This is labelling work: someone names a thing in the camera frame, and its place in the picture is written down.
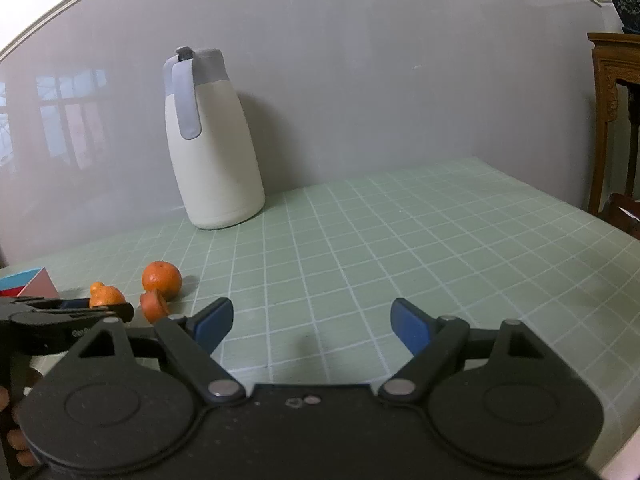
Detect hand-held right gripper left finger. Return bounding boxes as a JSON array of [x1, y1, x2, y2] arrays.
[[65, 297, 247, 406]]

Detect orange mandarin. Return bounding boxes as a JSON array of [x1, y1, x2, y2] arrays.
[[142, 260, 183, 301], [139, 290, 170, 325], [89, 282, 127, 309]]

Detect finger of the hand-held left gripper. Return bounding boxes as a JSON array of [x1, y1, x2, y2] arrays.
[[0, 296, 94, 311], [9, 303, 135, 328]]

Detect dark wooden chair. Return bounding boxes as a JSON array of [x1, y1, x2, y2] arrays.
[[598, 192, 640, 242]]

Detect green grid tablecloth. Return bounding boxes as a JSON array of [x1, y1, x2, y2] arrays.
[[0, 156, 640, 480]]

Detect carved wooden side table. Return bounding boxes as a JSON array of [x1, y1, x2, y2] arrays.
[[586, 32, 640, 216]]

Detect white thermos jug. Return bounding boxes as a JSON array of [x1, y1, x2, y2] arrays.
[[163, 46, 266, 230]]

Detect person's left hand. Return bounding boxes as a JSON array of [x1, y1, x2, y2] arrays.
[[0, 369, 43, 468]]

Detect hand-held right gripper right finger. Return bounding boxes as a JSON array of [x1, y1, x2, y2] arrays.
[[378, 297, 551, 406]]

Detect red cardboard box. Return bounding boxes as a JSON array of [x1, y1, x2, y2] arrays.
[[0, 266, 62, 301]]

